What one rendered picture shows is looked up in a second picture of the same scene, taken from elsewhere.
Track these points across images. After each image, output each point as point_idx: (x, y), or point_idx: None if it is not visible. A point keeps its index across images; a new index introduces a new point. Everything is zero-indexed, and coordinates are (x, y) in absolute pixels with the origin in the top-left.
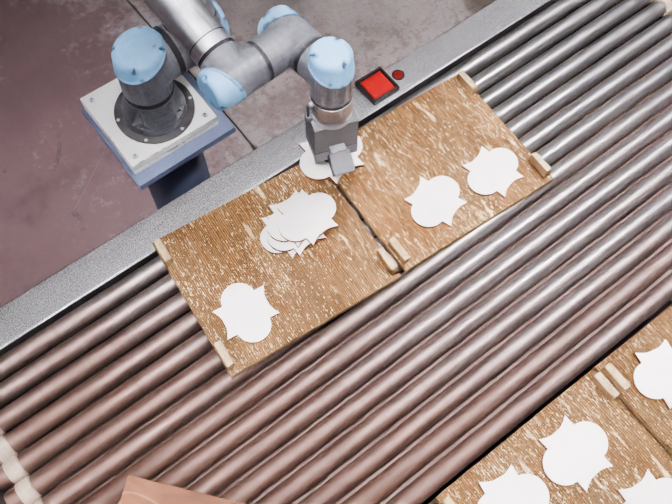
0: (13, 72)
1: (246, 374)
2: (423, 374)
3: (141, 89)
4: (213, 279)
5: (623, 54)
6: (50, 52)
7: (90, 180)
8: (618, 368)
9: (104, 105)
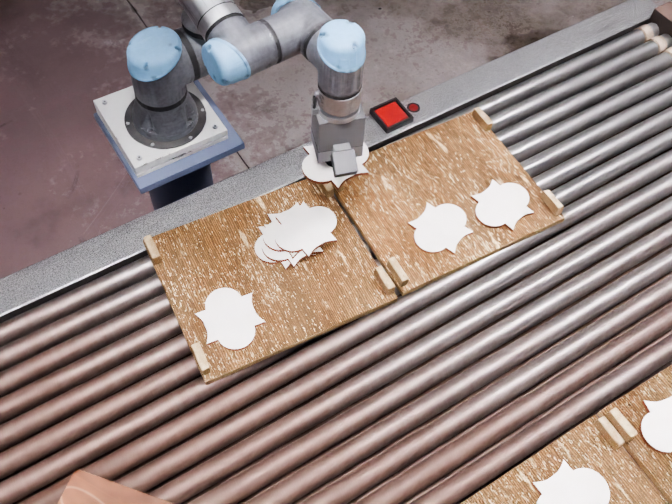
0: (44, 104)
1: (222, 383)
2: (412, 402)
3: (152, 87)
4: (200, 282)
5: (642, 109)
6: (82, 89)
7: (102, 210)
8: (624, 415)
9: (116, 108)
